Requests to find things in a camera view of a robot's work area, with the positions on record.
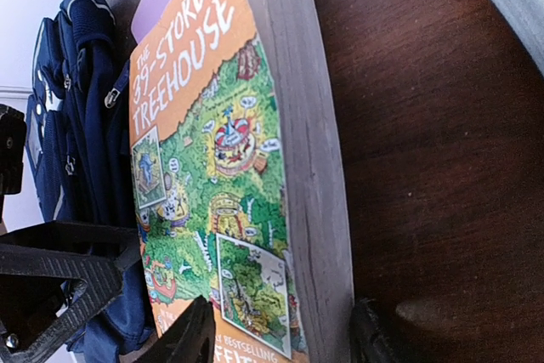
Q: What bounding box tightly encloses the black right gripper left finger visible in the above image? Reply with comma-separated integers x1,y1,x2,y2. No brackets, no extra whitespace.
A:
146,297,216,363

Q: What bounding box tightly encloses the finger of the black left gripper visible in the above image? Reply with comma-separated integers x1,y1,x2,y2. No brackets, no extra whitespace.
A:
1,221,140,359

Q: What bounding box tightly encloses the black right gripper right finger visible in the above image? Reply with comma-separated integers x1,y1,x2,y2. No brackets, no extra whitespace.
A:
349,298,404,362

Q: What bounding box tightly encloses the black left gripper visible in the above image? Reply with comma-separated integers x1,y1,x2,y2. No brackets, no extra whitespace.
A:
1,104,26,227

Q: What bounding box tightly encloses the navy blue student backpack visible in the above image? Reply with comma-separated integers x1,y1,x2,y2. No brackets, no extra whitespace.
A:
24,0,156,355

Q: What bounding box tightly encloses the orange treehouse paperback book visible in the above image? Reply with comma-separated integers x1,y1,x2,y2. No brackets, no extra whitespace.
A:
128,0,354,362

